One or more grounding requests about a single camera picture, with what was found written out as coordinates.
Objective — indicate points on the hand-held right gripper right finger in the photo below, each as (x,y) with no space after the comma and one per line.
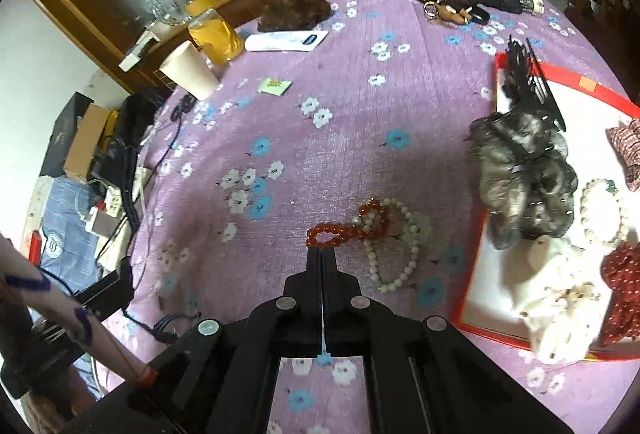
(331,274)

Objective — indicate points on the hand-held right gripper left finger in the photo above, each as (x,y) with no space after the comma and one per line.
(314,274)

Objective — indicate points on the grey organza scrunchie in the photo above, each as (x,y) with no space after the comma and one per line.
(520,179)

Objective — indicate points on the white fluffy scrunchie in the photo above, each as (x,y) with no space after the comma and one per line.
(565,314)

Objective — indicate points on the black hair clips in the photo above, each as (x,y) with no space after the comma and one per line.
(525,73)

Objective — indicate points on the red polka-dot scrunchie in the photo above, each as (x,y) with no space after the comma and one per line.
(625,284)

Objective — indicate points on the red tray with white inside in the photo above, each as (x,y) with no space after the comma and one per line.
(585,113)

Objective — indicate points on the plaid scrunchie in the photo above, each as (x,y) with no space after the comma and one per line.
(627,148)

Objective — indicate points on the person's left forearm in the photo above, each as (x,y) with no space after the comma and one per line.
(50,296)

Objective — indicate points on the blue plaid cloth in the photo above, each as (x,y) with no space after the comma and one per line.
(65,241)

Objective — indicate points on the white charger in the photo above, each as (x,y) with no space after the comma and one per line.
(100,223)

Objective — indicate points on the white power strip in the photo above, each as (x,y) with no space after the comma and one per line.
(117,201)

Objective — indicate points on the purple floral tablecloth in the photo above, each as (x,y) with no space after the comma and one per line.
(325,153)

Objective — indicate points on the cardboard box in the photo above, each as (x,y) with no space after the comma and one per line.
(85,138)

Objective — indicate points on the dark blue box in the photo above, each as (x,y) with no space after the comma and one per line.
(56,133)

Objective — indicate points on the black bag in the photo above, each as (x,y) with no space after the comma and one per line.
(132,113)

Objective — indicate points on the small green packet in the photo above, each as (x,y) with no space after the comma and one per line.
(274,86)

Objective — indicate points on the cream plastic cup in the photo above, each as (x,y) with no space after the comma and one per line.
(192,73)

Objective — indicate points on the white flat box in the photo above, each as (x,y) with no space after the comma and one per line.
(137,51)

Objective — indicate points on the yellow glass jar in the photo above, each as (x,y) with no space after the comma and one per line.
(215,38)

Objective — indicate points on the brown wig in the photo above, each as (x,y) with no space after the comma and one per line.
(295,11)

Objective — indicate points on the glass pitcher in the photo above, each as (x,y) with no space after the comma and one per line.
(170,13)

